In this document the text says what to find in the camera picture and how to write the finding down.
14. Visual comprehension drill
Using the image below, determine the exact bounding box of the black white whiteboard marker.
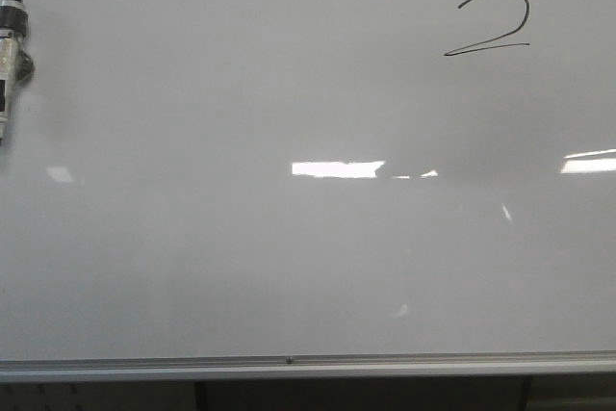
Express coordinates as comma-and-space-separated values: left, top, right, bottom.
1, 0, 35, 140

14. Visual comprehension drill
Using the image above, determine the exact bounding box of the white whiteboard with aluminium frame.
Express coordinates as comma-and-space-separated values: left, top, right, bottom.
1, 0, 615, 382

